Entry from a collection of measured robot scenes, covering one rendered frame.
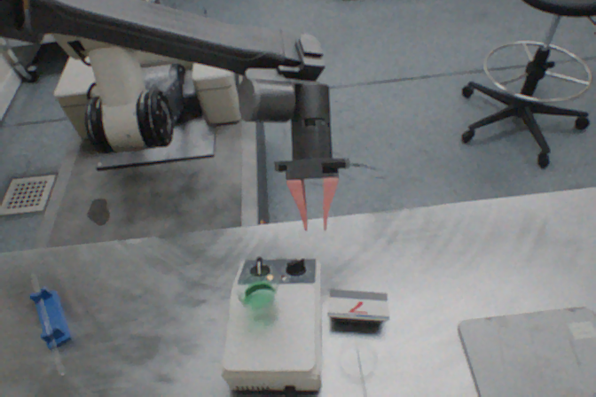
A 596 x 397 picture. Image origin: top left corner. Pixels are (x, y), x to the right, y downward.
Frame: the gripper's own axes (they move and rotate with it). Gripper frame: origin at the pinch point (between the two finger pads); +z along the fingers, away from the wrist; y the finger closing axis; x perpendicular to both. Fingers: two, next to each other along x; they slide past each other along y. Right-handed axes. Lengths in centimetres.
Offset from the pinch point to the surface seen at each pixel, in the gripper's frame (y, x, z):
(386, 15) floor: 39, 202, -104
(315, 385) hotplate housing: -0.8, -4.3, 21.1
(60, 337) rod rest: -40.5, 2.2, 16.3
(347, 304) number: 4.1, 4.9, 12.8
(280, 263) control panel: -6.1, 7.3, 6.6
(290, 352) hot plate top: -3.6, -6.7, 15.6
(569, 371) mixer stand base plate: 33.5, -0.7, 21.1
